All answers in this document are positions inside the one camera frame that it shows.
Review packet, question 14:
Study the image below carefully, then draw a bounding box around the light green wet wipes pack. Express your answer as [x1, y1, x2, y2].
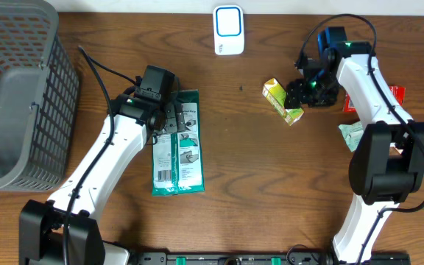
[339, 121, 364, 152]

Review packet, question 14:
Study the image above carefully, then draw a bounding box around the red snack bag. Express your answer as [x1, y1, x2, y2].
[343, 85, 406, 113]

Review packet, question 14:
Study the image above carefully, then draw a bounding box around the white barcode scanner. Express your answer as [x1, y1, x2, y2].
[213, 5, 244, 56]

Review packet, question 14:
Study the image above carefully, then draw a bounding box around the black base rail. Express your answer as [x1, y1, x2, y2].
[101, 241, 411, 265]

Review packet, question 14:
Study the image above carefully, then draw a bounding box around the grey plastic shopping basket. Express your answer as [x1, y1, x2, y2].
[0, 1, 80, 192]

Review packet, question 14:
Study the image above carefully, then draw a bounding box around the dark green packet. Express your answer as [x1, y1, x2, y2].
[152, 91, 205, 196]

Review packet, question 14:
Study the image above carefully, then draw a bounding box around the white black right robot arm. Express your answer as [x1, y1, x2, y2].
[286, 40, 424, 264]

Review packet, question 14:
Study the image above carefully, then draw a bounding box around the yellow green juice carton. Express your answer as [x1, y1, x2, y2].
[262, 78, 304, 126]

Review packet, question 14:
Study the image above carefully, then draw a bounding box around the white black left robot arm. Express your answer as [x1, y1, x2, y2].
[18, 93, 183, 264]

